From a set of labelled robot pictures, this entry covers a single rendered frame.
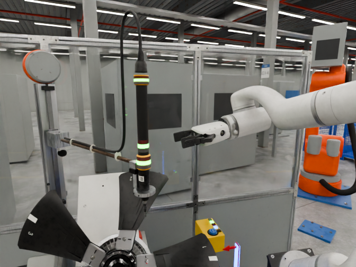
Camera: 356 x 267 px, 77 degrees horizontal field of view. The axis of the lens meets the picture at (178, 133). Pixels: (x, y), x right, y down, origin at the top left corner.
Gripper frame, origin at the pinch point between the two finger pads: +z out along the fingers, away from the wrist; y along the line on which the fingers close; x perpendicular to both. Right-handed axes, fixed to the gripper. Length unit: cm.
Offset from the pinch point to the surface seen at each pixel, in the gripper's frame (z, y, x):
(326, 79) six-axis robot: -319, 220, -26
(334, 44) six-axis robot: -324, 211, 25
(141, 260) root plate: 21.2, 1.9, -39.3
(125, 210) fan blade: 22.8, 14.1, -25.8
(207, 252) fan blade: -2.7, 0.4, -45.5
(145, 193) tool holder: 14.8, -2.8, -13.1
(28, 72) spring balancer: 51, 55, 33
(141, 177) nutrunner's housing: 14.8, -0.9, -8.3
